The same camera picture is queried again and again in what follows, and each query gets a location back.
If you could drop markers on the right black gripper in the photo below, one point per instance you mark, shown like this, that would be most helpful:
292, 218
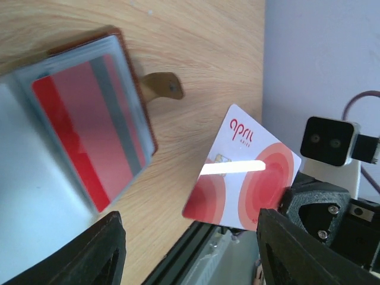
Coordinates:
349, 227

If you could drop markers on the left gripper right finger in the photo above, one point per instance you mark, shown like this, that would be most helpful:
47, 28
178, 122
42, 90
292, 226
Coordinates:
289, 255

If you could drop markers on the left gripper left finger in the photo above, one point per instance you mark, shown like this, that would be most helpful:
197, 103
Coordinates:
97, 256

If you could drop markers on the brown leather card holder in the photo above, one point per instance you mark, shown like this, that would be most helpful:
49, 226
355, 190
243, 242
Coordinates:
43, 202

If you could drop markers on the red card in holder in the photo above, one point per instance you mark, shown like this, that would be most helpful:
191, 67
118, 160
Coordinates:
98, 124

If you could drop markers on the black enclosure frame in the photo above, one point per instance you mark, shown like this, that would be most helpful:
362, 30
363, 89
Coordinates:
175, 265

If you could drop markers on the light blue cable duct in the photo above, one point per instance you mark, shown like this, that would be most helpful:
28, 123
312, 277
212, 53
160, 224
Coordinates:
213, 264

